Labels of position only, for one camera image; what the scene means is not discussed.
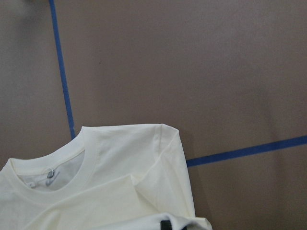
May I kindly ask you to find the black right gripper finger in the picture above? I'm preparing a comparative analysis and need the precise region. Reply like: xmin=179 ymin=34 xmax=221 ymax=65
xmin=160 ymin=220 xmax=172 ymax=230

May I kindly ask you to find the cream long-sleeve cat shirt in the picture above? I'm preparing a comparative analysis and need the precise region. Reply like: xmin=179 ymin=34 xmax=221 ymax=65
xmin=0 ymin=124 xmax=212 ymax=230

